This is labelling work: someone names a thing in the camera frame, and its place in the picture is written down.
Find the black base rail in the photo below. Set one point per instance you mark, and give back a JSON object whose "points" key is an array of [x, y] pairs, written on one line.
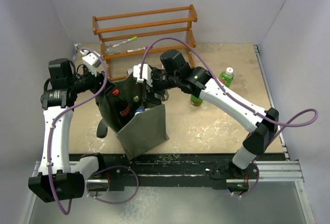
{"points": [[214, 170]]}

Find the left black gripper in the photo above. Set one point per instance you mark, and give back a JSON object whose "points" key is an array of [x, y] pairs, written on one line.
{"points": [[100, 78]]}

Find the red white small box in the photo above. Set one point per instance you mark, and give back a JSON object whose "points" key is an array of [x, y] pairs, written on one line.
{"points": [[129, 71]]}

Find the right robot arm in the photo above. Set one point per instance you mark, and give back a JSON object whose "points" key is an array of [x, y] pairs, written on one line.
{"points": [[197, 81]]}

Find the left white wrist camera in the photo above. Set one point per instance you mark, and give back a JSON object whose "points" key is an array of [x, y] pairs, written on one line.
{"points": [[91, 61]]}

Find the green soda bottle yellow label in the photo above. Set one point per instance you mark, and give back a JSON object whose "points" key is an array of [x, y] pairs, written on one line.
{"points": [[136, 102]]}

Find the blue orange juice carton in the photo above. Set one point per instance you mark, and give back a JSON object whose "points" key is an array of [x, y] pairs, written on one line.
{"points": [[138, 111]]}

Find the pink-capped marker pen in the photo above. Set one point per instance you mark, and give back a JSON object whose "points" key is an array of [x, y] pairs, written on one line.
{"points": [[137, 49]]}

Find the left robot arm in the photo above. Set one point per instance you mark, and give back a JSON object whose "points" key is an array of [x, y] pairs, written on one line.
{"points": [[57, 179]]}

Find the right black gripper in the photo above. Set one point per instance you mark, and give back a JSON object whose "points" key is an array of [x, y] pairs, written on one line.
{"points": [[149, 95]]}

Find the green glass bottle gold cap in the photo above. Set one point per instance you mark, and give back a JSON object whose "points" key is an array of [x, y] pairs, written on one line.
{"points": [[195, 101]]}

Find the orange drink plastic bottle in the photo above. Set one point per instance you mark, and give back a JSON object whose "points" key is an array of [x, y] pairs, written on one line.
{"points": [[227, 76]]}

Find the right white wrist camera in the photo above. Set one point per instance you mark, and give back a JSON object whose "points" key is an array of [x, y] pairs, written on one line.
{"points": [[142, 74]]}

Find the Coca-Cola glass bottle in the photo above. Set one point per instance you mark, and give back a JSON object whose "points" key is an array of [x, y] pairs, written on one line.
{"points": [[121, 106]]}

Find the green-capped marker pen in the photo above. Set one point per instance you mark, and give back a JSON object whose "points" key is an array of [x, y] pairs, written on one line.
{"points": [[125, 41]]}

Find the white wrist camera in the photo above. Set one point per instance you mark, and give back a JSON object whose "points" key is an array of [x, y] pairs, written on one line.
{"points": [[142, 74], [91, 61]]}

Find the wooden three-tier rack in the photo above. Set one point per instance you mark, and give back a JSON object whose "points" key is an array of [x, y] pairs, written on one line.
{"points": [[141, 30]]}

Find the grey-green canvas bag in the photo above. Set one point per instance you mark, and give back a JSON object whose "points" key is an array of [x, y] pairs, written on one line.
{"points": [[144, 131]]}

